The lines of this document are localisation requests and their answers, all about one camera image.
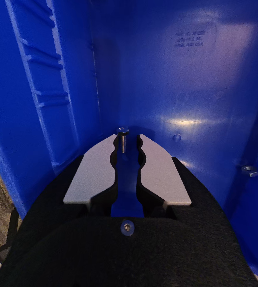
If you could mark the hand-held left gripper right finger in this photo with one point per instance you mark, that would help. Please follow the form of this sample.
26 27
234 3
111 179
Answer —
160 177

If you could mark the large steel hex nut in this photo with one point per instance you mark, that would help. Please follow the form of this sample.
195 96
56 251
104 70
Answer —
250 171

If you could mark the short thick steel bolt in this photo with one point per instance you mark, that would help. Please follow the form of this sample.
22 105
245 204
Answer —
123 143

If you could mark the blue plastic bin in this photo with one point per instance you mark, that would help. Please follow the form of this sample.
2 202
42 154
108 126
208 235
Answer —
164 78

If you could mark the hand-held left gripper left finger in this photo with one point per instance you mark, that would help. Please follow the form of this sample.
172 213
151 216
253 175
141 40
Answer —
93 177

